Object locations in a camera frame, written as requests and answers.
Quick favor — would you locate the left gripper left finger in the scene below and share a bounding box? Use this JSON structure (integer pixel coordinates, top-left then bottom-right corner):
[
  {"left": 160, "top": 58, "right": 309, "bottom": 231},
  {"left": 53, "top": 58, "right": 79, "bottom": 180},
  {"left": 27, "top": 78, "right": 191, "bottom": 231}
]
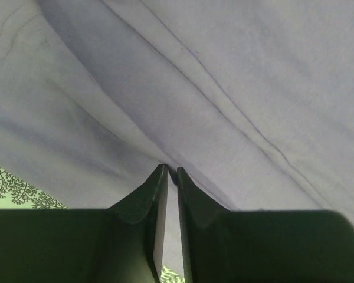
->
[{"left": 0, "top": 165, "right": 168, "bottom": 282}]

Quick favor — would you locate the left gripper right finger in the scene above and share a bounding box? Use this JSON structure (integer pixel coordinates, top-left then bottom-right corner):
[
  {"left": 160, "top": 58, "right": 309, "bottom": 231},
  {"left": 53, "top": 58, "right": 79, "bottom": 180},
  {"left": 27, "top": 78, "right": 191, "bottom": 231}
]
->
[{"left": 176, "top": 168, "right": 354, "bottom": 282}]

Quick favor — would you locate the purple t shirt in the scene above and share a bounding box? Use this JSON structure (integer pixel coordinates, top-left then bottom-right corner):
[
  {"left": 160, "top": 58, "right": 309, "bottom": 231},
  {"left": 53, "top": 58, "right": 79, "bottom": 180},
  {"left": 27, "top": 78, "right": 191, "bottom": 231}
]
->
[{"left": 0, "top": 1, "right": 354, "bottom": 282}]

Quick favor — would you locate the floral patterned table mat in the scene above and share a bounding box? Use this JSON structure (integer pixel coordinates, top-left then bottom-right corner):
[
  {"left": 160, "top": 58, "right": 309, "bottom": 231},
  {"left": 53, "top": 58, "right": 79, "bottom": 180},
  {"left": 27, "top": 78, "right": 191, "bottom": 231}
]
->
[{"left": 0, "top": 160, "right": 185, "bottom": 283}]

